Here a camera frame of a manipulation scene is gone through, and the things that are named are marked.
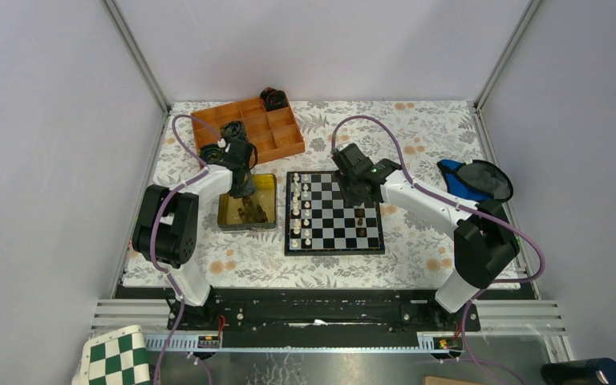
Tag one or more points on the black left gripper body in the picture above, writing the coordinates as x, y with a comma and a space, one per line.
246, 188

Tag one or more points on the black roll front tray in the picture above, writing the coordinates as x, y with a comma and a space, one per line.
212, 154

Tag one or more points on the gold metal tin tray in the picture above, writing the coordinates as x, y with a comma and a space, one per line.
265, 196

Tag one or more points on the brown chess piece in tin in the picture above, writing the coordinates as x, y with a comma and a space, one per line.
243, 210
260, 215

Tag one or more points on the black roll in tray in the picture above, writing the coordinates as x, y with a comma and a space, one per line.
234, 130

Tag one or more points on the dark cylinder bottom right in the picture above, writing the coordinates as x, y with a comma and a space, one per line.
598, 371

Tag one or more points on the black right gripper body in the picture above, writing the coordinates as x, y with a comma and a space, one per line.
348, 191

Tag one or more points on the black roll at tray corner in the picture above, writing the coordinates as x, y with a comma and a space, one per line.
273, 99

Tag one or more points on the blue black cloth pouch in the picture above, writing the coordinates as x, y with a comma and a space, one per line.
478, 180

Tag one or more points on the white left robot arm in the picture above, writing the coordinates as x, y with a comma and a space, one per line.
165, 232

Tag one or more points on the black white chess board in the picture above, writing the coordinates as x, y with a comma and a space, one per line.
334, 224

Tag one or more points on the green white checkered mat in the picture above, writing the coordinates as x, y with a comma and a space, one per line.
119, 357

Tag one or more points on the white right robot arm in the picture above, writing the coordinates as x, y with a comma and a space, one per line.
484, 241

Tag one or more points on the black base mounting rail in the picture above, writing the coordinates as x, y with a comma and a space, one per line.
312, 318

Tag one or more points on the orange compartment organizer tray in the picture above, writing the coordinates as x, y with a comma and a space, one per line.
275, 134

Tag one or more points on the floral patterned table mat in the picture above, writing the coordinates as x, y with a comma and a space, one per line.
416, 254

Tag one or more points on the row of white chess pieces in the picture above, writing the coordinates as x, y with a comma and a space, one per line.
300, 212

